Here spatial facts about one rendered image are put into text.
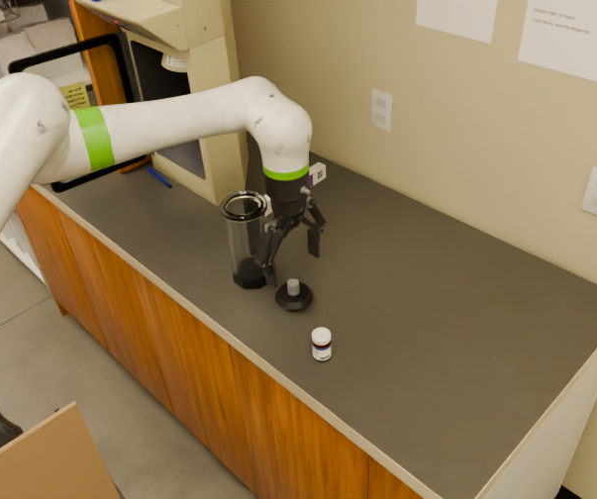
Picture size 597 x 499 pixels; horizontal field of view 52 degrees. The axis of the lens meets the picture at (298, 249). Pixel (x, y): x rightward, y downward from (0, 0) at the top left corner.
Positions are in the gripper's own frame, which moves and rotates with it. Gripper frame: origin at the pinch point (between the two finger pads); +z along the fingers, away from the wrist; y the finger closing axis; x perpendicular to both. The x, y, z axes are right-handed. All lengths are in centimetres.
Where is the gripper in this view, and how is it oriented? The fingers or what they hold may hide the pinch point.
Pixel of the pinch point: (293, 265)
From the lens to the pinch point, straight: 140.3
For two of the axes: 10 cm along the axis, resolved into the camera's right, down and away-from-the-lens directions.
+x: -7.1, -4.3, 5.6
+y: 7.0, -4.8, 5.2
